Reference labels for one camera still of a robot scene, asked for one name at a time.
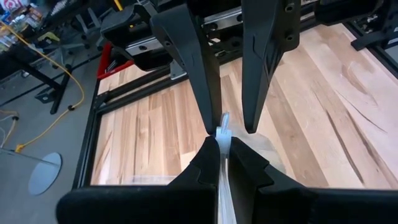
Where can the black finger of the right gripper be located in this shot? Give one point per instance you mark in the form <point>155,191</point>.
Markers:
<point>258,62</point>
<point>199,68</point>

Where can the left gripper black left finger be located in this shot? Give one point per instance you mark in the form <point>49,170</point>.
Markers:
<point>205,168</point>

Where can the black desk leg frame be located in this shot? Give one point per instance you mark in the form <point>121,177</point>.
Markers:
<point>59,93</point>

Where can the clear plastic zip bag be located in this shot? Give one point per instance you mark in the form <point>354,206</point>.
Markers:
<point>224,186</point>

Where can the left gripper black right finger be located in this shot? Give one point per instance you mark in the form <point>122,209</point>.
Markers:
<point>255,186</point>

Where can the round grey stand base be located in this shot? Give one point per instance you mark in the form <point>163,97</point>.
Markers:
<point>45,174</point>

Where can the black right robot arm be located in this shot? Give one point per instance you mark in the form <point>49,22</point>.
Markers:
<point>342,9</point>

